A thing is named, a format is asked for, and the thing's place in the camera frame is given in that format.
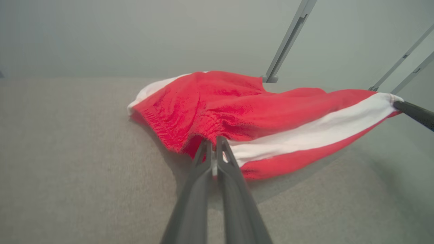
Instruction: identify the red white-striped garment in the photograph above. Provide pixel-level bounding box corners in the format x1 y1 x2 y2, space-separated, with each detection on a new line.
127 70 405 180

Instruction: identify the light grey slanted partition post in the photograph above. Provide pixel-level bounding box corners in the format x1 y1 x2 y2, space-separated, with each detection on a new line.
261 0 318 84

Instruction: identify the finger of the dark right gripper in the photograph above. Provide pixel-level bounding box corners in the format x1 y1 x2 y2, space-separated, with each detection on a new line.
393 100 434 133

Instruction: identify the grey fabric sofa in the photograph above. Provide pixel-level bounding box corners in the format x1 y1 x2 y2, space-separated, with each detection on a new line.
0 76 434 244

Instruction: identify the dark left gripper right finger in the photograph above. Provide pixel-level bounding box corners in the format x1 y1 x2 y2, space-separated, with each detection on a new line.
216 136 273 244

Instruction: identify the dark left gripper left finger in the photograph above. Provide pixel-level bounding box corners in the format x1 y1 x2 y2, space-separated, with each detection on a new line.
160 138 213 244

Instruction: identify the dark grey paired partition post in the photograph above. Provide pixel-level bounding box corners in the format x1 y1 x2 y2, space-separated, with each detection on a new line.
390 51 434 95

